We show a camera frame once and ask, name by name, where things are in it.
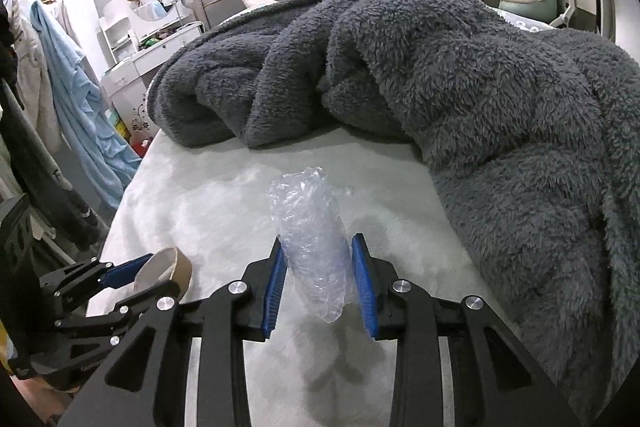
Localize light blue hanging garment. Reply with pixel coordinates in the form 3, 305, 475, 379
29, 0, 141, 209

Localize hanging dark clothes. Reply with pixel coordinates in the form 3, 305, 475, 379
1, 0, 106, 256

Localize white dressing table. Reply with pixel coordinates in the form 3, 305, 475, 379
102, 3, 204, 156

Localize bubble wrap piece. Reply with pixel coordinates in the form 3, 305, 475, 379
268, 167, 356, 324

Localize dark grey fleece blanket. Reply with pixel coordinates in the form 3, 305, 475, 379
148, 0, 639, 423

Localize white pillow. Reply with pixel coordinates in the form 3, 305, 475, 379
241, 0, 277, 10

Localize large cardboard tape ring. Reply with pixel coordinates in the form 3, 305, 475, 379
132, 246, 194, 303

